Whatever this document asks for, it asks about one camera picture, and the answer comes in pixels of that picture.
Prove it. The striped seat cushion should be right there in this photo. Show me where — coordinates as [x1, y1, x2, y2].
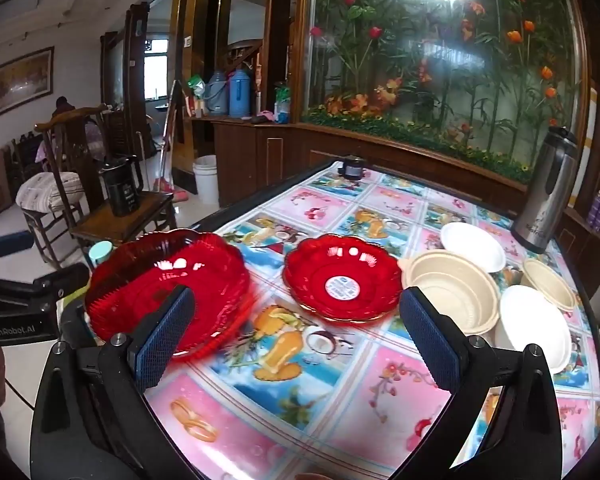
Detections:
[15, 171, 84, 212]

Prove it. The stainless steel thermos jug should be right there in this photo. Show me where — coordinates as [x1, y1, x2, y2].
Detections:
[510, 125, 579, 255]

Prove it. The teal cup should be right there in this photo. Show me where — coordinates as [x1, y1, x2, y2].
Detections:
[88, 240, 114, 268]

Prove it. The red plate with round sticker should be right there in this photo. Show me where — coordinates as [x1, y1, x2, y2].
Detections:
[282, 233, 404, 323]

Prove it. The green bottle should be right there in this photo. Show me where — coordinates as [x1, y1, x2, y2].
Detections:
[273, 81, 292, 124]

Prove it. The wooden chair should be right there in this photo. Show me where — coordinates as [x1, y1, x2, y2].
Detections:
[34, 104, 110, 267]

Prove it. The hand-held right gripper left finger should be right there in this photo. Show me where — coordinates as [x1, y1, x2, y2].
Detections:
[30, 284, 197, 480]

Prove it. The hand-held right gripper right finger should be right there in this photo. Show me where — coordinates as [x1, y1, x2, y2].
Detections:
[394, 286, 563, 480]

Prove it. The white bucket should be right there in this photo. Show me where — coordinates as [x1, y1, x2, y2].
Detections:
[192, 154, 221, 206]

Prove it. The large red plastic bowl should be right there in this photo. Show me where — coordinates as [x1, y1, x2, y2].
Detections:
[84, 228, 253, 359]

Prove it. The white bowl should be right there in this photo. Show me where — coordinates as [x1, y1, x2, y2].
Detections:
[439, 222, 507, 274]

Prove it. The white plate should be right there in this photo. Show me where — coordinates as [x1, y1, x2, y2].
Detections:
[494, 284, 574, 376]

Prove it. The pink mop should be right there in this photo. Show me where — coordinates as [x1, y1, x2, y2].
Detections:
[152, 80, 191, 205]

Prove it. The small beige bowl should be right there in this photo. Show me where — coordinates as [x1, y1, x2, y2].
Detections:
[521, 258, 579, 313]

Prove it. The small black round object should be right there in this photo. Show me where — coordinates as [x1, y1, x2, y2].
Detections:
[337, 156, 366, 181]

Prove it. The printed tablecloth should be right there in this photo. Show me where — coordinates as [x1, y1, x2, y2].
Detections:
[145, 159, 600, 480]

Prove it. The blue thermos flask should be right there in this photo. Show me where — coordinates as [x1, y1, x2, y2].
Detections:
[204, 70, 229, 115]
[228, 68, 252, 115]

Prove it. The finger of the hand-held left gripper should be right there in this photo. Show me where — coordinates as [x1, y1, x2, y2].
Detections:
[10, 263, 91, 298]
[0, 231, 35, 261]

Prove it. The black kettle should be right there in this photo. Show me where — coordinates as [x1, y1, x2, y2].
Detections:
[98, 155, 144, 218]

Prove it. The wooden side table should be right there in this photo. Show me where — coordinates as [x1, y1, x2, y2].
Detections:
[70, 191, 179, 263]

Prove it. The framed wall painting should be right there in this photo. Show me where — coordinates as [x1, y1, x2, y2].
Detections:
[0, 46, 55, 126]

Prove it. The glass flower display panel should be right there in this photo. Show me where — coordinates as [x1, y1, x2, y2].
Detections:
[301, 0, 589, 187]

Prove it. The large beige bowl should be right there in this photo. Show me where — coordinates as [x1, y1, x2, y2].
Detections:
[403, 250, 501, 337]

